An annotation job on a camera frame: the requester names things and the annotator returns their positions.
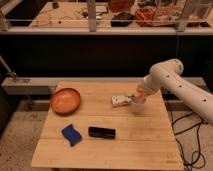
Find orange pepper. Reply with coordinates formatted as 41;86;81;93
134;91;144;99

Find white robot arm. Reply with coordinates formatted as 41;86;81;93
139;59;213;125

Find orange wooden bowl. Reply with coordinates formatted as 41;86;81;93
50;88;81;116

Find black rectangular case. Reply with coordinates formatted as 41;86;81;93
88;127;116;139

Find blue sponge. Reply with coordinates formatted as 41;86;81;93
62;124;82;146

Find black object on bench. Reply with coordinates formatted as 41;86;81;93
111;12;134;27

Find orange crate on bench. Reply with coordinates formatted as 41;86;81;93
135;8;159;27

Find grey metal rail beam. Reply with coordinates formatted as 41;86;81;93
1;77;205;96

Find black floor cables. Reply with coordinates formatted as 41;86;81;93
165;84;211;171

